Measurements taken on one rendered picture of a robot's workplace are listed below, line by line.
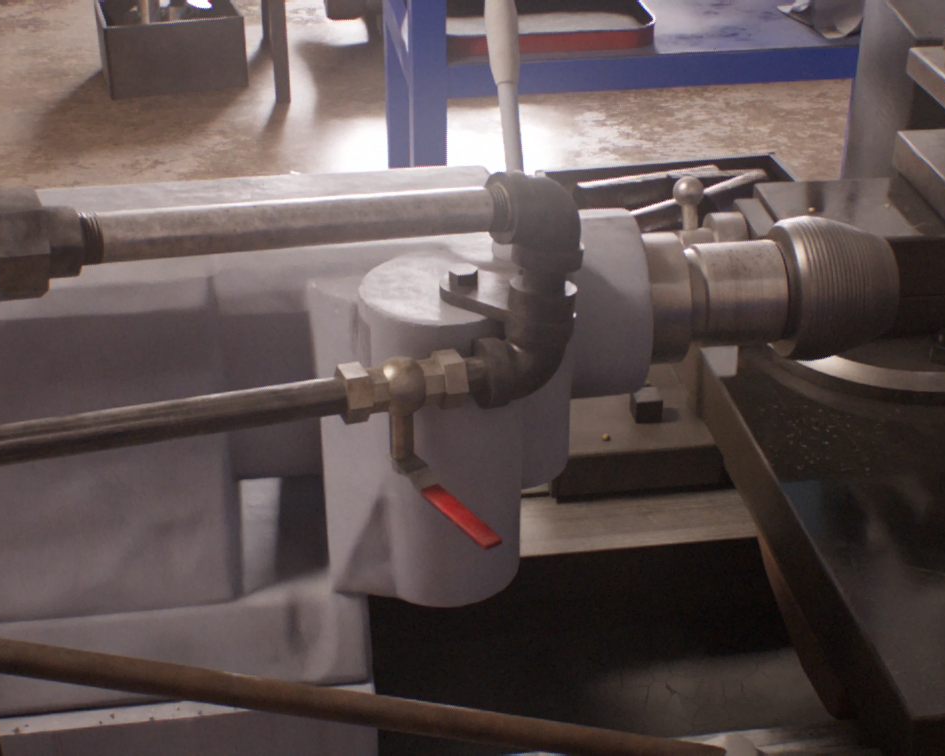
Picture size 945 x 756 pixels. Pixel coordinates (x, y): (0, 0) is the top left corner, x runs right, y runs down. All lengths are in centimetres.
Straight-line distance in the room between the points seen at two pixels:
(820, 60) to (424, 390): 218
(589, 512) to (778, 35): 181
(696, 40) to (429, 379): 215
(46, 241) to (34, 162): 362
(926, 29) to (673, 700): 141
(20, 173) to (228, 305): 337
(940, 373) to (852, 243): 26
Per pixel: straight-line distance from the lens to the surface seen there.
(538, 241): 74
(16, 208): 64
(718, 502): 122
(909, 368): 119
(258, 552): 90
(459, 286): 78
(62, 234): 64
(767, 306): 93
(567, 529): 118
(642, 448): 120
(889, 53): 251
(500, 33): 85
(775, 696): 122
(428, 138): 274
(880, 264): 96
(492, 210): 72
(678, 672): 123
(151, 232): 66
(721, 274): 93
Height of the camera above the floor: 151
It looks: 30 degrees down
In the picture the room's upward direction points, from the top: straight up
